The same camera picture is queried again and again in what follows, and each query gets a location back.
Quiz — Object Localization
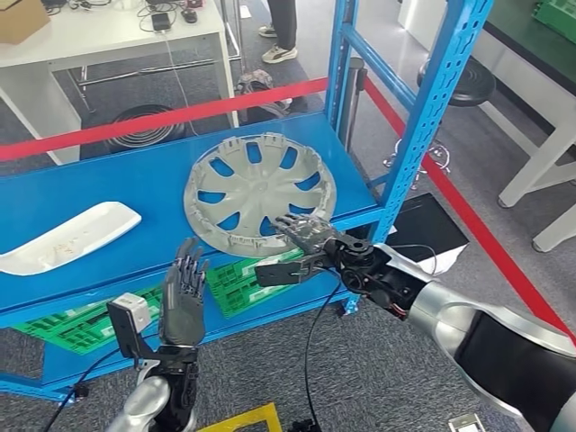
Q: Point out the blue metal shelf rack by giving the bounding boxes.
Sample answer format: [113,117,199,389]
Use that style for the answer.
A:
[0,0,496,403]

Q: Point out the white plastic panel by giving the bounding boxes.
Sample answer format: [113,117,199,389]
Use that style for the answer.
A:
[0,201,143,277]

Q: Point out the black round stool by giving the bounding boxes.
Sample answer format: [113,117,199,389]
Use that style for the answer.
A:
[383,56,497,192]
[103,103,186,155]

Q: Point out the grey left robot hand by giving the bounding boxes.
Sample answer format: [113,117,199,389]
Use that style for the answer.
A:
[159,237,211,348]

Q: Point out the small grey device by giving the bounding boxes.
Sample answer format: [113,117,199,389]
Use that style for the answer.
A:
[448,412,487,432]

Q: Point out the grey patterned bag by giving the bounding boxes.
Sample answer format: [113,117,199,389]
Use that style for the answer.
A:
[236,68,294,119]

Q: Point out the red barrier belt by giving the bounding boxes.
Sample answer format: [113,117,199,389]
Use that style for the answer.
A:
[0,77,328,163]
[363,76,576,347]

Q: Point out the person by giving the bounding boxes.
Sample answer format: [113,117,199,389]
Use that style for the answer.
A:
[258,0,299,66]

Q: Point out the black left camera bracket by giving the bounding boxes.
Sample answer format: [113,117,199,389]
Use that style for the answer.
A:
[106,301,167,362]

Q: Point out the white workbench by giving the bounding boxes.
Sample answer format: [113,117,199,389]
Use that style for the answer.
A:
[398,0,576,254]

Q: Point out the brown cardboard box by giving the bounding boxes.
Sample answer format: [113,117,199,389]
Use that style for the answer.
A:
[0,0,51,46]

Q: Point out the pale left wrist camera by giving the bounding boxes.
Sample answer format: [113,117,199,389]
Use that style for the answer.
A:
[110,292,152,334]

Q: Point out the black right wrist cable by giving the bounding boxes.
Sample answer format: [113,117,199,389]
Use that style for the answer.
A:
[305,280,343,432]

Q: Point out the black right camera bracket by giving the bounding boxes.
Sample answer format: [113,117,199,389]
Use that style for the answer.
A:
[254,253,334,289]

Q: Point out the black camera bracket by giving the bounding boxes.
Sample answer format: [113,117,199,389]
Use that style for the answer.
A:
[106,301,167,362]
[254,253,334,289]

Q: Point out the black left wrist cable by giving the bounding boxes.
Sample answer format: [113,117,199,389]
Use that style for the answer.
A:
[40,348,122,432]

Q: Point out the silver plastic wheel cover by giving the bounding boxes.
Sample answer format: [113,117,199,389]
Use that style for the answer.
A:
[183,131,337,258]

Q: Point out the yellow floor tape square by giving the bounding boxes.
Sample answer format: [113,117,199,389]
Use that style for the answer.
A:
[196,402,283,432]

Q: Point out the dark green bench mat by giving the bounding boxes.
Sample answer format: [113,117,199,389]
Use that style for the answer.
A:
[484,0,576,85]

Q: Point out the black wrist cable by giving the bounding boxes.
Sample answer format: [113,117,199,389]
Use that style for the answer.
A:
[40,348,122,432]
[305,280,343,432]

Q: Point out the white desk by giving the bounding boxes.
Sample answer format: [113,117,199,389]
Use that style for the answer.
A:
[0,0,239,167]

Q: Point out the white paper sheet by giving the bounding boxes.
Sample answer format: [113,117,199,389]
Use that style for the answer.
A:
[427,243,469,276]

